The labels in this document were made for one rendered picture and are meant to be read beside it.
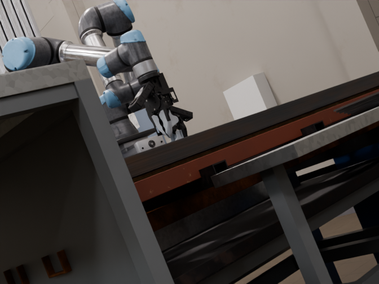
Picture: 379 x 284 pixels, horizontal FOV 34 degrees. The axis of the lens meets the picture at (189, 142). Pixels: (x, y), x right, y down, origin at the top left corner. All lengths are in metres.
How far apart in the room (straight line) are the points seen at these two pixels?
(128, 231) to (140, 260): 0.06
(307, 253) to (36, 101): 0.68
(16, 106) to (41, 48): 1.25
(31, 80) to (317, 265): 0.73
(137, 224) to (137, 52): 0.96
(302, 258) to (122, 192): 0.48
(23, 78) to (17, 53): 1.19
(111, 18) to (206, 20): 3.31
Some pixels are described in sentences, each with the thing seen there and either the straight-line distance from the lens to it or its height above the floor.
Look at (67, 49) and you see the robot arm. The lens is 2.38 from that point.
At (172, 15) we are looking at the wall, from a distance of 6.30.
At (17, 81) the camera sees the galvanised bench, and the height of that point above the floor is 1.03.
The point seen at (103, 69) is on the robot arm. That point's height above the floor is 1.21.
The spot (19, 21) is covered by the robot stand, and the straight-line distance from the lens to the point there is 3.06.
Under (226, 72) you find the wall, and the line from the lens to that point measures 5.86.
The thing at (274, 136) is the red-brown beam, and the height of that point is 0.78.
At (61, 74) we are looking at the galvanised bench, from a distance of 1.18.
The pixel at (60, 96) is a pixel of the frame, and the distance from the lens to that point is 1.16.
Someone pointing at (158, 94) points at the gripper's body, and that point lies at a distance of 2.00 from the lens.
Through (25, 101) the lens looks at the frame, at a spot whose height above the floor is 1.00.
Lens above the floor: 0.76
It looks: 3 degrees up
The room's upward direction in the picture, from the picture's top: 22 degrees counter-clockwise
